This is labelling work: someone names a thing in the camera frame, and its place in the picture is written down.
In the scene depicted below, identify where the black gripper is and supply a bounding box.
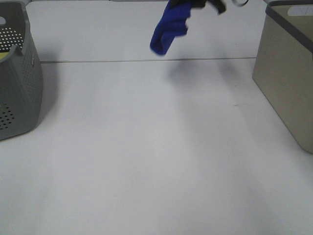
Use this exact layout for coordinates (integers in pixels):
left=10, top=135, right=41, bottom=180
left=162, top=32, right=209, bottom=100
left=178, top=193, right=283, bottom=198
left=170, top=0, right=226, bottom=14

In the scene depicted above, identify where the blue towel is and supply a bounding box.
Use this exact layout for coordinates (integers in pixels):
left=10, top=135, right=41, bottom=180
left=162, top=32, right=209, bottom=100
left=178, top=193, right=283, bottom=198
left=150, top=0, right=192, bottom=56

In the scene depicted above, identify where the beige plastic storage bin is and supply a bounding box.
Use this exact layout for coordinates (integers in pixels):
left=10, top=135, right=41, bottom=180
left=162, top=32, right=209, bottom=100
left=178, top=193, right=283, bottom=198
left=252, top=0, right=313, bottom=153

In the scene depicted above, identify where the grey perforated plastic basket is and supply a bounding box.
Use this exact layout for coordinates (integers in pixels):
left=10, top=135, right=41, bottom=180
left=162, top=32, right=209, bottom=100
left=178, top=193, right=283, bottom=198
left=0, top=0, right=43, bottom=140

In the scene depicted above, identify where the yellow-green cloth in basket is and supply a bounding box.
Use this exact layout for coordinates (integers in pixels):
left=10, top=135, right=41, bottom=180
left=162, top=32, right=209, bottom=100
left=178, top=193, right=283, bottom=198
left=0, top=51, right=10, bottom=62

